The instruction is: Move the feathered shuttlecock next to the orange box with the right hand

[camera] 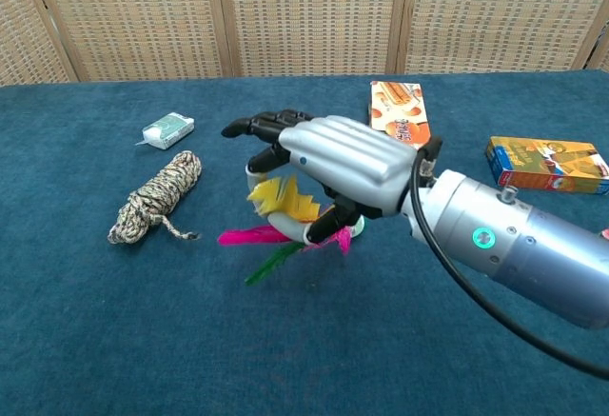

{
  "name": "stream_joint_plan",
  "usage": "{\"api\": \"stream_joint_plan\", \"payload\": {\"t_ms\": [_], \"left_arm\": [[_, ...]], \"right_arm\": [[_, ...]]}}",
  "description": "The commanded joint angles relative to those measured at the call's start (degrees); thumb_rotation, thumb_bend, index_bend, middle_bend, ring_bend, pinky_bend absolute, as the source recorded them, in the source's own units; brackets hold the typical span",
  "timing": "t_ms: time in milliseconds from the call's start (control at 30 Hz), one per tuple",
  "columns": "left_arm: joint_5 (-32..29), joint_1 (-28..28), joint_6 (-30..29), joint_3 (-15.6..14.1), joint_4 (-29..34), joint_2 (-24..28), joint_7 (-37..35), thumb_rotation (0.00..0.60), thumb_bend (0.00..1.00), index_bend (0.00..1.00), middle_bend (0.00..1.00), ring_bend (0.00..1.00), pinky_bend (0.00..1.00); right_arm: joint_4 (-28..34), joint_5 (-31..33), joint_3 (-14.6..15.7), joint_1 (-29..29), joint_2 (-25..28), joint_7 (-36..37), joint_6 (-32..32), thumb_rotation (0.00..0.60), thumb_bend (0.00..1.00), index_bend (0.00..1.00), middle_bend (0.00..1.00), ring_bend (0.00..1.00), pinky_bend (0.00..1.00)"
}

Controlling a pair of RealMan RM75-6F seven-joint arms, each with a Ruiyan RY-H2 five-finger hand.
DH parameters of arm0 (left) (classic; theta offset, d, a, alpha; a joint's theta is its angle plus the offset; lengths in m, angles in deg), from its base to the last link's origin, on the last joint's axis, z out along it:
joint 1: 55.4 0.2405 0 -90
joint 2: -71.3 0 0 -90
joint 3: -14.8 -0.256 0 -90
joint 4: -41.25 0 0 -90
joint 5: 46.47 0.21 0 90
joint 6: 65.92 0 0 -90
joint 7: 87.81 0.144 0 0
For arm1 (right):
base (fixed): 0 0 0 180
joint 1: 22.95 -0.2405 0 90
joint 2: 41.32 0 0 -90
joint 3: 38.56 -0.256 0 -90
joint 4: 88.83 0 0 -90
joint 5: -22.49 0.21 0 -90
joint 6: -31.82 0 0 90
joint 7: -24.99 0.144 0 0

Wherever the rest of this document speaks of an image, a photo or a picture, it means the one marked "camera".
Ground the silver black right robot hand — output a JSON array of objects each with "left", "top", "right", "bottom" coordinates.
[{"left": 221, "top": 109, "right": 426, "bottom": 252}]

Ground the colourful feather shuttlecock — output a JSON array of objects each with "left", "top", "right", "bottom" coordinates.
[{"left": 217, "top": 175, "right": 368, "bottom": 287}]

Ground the orange egg roll box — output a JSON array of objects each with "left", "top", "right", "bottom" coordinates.
[{"left": 368, "top": 80, "right": 433, "bottom": 151}]

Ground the woven rattan folding screen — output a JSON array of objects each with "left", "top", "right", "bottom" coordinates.
[{"left": 0, "top": 0, "right": 609, "bottom": 88}]

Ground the green white tissue pack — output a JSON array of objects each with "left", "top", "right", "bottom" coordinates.
[{"left": 135, "top": 111, "right": 196, "bottom": 151}]

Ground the yellow blue snack box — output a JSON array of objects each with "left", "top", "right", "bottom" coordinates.
[{"left": 485, "top": 135, "right": 609, "bottom": 197}]

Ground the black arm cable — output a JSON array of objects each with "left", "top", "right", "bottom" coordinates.
[{"left": 410, "top": 135, "right": 609, "bottom": 381}]

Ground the braided camouflage rope bundle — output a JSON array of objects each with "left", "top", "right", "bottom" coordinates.
[{"left": 107, "top": 149, "right": 203, "bottom": 246}]

